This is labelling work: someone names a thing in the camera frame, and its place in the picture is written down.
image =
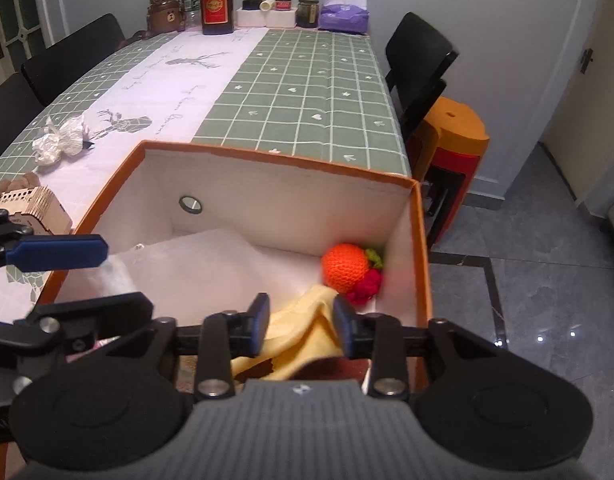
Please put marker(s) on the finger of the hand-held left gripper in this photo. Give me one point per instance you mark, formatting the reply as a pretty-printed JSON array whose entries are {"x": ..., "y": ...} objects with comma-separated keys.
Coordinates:
[
  {"x": 62, "y": 252},
  {"x": 87, "y": 310}
]

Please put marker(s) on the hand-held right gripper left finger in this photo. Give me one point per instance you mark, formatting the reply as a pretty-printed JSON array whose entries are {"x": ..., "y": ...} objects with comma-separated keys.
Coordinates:
[{"x": 259, "y": 325}]

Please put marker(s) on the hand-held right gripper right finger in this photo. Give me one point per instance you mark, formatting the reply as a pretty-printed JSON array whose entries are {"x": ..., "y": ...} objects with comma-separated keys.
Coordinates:
[{"x": 344, "y": 327}]

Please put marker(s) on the yellow cloth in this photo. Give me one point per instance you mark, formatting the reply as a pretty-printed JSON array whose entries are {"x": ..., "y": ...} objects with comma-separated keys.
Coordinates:
[{"x": 307, "y": 330}]

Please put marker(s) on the orange crochet ball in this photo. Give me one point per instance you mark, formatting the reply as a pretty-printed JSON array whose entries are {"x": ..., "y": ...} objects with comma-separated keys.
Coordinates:
[{"x": 344, "y": 267}]

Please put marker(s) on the orange cardboard box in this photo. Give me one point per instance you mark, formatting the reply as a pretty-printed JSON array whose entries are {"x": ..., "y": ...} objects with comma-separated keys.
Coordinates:
[{"x": 287, "y": 200}]

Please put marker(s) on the red crochet berry with leaf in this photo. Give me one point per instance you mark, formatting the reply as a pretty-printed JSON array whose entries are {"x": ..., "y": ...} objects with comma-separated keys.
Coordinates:
[{"x": 367, "y": 285}]

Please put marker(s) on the small wooden box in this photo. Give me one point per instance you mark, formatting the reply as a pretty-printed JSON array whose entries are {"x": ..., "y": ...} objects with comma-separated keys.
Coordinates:
[{"x": 37, "y": 207}]

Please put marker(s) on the brown knitted plush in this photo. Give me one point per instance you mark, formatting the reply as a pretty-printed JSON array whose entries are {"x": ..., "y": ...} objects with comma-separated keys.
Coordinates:
[{"x": 12, "y": 185}]

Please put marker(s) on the crumpled clear plastic wrap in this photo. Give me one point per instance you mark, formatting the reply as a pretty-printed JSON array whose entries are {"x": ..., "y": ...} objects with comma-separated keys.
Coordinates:
[{"x": 62, "y": 140}]

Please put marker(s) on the black chair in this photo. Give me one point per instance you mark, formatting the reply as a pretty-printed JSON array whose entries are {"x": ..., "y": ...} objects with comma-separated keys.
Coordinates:
[
  {"x": 72, "y": 60},
  {"x": 419, "y": 55},
  {"x": 9, "y": 115}
]

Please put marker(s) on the red plastic stool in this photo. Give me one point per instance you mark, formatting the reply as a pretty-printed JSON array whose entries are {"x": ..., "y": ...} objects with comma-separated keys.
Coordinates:
[{"x": 452, "y": 164}]

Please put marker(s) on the white table runner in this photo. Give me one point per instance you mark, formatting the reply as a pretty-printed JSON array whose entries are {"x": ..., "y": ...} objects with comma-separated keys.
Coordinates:
[{"x": 177, "y": 90}]

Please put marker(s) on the orange plastic stool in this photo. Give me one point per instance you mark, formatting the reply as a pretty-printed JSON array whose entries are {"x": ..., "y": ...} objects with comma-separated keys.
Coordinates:
[{"x": 457, "y": 125}]

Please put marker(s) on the glass panel door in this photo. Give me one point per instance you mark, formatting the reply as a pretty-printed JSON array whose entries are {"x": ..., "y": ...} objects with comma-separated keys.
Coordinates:
[{"x": 22, "y": 15}]

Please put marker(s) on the brown bear figure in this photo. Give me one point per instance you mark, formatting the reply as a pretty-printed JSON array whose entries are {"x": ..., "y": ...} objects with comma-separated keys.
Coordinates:
[{"x": 166, "y": 12}]

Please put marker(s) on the white rectangular box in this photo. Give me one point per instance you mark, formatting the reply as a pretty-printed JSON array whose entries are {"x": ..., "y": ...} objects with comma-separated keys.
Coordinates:
[{"x": 262, "y": 20}]

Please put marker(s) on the purple tissue pack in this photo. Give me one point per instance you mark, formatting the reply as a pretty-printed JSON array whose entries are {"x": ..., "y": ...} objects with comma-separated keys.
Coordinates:
[{"x": 344, "y": 17}]

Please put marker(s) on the black lidded jar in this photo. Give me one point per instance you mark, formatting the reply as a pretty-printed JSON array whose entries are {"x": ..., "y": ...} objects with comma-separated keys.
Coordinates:
[{"x": 252, "y": 2}]

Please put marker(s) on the dark glass jar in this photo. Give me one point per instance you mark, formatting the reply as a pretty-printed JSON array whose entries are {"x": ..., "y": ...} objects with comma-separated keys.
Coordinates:
[{"x": 307, "y": 14}]

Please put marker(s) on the cream door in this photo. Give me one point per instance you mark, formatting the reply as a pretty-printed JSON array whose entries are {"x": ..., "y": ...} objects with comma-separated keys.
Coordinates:
[{"x": 587, "y": 125}]

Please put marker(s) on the small white tube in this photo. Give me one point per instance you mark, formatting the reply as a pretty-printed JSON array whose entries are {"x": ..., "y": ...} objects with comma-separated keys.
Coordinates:
[{"x": 267, "y": 5}]

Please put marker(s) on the small red labelled jar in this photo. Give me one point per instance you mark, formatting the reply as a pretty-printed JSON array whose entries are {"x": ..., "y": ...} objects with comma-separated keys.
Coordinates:
[{"x": 283, "y": 2}]

